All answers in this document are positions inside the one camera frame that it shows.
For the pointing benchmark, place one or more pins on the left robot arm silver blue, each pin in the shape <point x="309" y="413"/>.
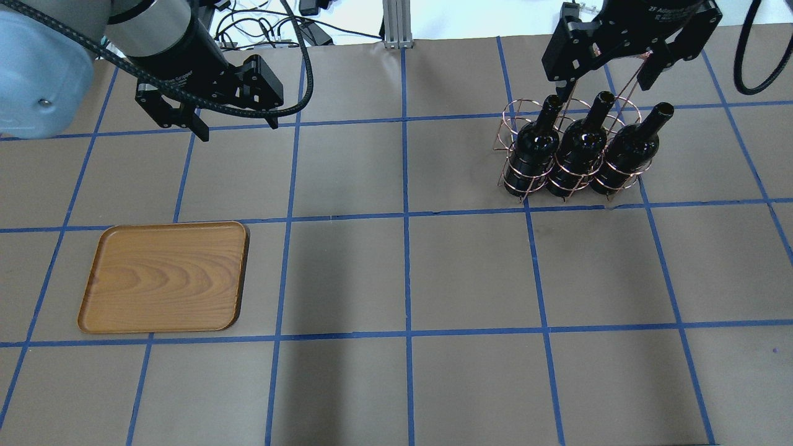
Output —
<point x="45" y="75"/>

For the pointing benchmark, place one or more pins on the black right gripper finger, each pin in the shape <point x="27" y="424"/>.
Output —
<point x="659" y="57"/>
<point x="565" y="90"/>

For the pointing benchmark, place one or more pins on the dark wine bottle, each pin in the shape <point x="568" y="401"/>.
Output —
<point x="581" y="149"/>
<point x="631" y="150"/>
<point x="531" y="152"/>

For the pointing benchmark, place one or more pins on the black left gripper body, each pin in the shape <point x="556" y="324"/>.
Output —
<point x="184" y="69"/>

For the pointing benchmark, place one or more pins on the wooden tray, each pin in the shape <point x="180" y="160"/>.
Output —
<point x="178" y="277"/>

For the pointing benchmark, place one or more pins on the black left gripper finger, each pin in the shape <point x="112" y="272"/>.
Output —
<point x="195" y="124"/>
<point x="272" y="121"/>

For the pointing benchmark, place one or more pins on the aluminium frame post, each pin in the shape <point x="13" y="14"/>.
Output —
<point x="397" y="24"/>

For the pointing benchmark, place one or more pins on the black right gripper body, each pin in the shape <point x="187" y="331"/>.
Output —
<point x="650" y="13"/>

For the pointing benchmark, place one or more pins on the copper wire bottle basket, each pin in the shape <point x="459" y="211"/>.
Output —
<point x="521" y="111"/>

